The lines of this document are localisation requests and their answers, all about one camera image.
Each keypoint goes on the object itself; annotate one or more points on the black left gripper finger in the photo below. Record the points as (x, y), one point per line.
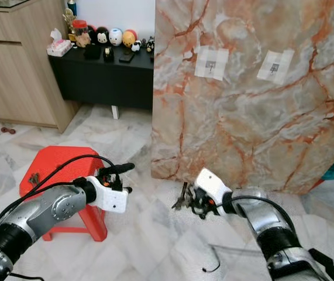
(121, 168)

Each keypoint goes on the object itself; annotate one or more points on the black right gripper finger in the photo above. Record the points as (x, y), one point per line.
(192, 198)

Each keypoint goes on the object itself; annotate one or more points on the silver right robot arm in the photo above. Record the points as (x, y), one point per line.
(272, 228)

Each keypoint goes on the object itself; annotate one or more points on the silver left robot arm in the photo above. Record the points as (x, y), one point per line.
(38, 213)

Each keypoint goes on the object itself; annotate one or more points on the red plastic stool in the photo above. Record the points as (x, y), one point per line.
(55, 161)

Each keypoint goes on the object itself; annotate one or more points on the dark key bunch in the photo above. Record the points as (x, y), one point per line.
(34, 178)

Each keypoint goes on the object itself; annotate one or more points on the marble pattern table top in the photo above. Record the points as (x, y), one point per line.
(248, 129)

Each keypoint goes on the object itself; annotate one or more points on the black sideboard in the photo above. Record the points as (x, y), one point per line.
(102, 82)

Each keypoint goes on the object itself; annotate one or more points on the small red toy dumbbell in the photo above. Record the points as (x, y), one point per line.
(7, 130)

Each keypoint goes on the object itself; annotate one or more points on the black tape dispenser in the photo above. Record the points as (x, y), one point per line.
(108, 54)

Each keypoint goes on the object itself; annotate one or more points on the black box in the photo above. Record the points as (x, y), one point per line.
(92, 52)

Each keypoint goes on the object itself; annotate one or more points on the small panda figure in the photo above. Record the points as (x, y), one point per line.
(136, 46)

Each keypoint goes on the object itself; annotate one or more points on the black cat figurine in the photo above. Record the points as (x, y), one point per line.
(149, 44)

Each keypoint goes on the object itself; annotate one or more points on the yellow bear plush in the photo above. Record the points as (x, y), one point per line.
(129, 38)

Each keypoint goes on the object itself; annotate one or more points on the white duck plush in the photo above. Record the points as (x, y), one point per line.
(116, 37)

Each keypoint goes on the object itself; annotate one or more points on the small brown teddy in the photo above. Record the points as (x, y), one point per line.
(83, 40)

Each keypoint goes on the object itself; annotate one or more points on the black mouse plush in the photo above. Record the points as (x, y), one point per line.
(102, 36)

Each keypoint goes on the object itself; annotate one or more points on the pink tissue box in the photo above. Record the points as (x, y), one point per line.
(59, 47)

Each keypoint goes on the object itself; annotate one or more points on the red black plush toy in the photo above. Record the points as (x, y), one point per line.
(92, 32)

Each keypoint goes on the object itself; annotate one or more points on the light wooden cabinet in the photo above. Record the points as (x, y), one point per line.
(20, 70)

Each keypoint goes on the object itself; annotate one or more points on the red lidded jar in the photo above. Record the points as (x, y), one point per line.
(80, 27)

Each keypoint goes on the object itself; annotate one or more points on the gold figurine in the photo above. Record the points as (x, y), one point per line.
(68, 26)

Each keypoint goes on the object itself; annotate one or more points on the blue bottle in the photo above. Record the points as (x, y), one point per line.
(71, 7)

